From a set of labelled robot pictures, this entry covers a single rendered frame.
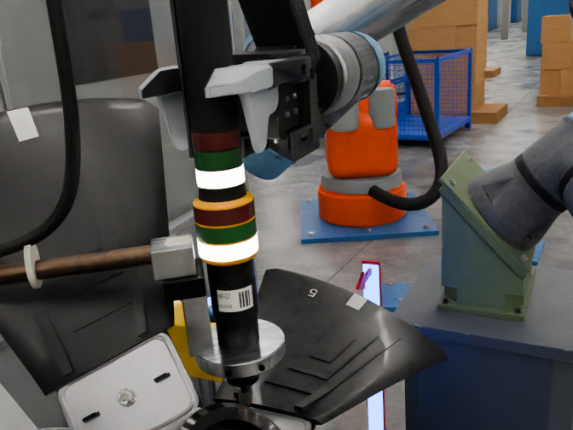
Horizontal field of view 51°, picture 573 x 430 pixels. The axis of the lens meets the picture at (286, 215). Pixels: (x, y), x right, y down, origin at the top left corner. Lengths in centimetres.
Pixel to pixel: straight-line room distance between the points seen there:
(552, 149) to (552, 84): 861
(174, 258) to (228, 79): 13
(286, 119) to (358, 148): 376
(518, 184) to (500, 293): 18
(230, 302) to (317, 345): 19
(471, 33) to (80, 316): 795
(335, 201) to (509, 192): 335
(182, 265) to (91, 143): 16
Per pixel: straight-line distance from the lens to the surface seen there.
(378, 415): 91
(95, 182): 51
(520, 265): 103
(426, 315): 107
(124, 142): 54
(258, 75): 39
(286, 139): 47
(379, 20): 74
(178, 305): 100
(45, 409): 138
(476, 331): 103
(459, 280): 106
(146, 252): 43
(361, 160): 425
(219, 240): 42
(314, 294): 69
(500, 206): 102
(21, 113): 56
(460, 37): 832
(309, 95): 49
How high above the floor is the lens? 150
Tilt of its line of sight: 18 degrees down
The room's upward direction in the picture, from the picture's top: 5 degrees counter-clockwise
